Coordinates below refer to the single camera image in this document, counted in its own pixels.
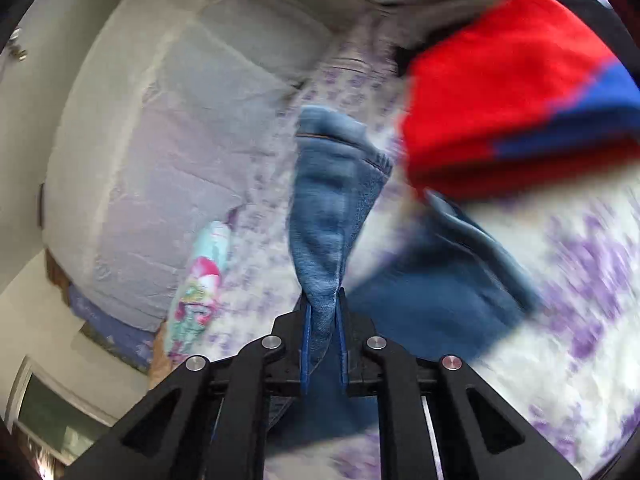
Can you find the blue denim jeans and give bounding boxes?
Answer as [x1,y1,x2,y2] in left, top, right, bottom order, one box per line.
[270,106,539,448]

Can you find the folded turquoise pink blanket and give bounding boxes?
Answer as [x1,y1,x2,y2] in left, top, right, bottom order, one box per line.
[164,221,231,364]

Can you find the brown patchwork pillow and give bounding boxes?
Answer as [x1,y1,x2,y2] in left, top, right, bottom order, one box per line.
[148,322,174,390]

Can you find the blue floral pillow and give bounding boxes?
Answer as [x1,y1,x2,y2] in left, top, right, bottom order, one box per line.
[68,285,155,374]

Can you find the purple floral bed sheet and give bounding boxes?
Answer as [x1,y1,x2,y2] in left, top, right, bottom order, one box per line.
[201,12,639,479]

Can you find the white lace headboard cover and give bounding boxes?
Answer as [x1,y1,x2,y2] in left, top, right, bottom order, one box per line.
[43,0,363,332]

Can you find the red blue folded garment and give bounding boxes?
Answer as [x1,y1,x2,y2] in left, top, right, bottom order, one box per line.
[401,0,639,200]

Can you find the window with white frame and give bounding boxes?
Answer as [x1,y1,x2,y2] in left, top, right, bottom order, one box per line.
[4,356,116,468]

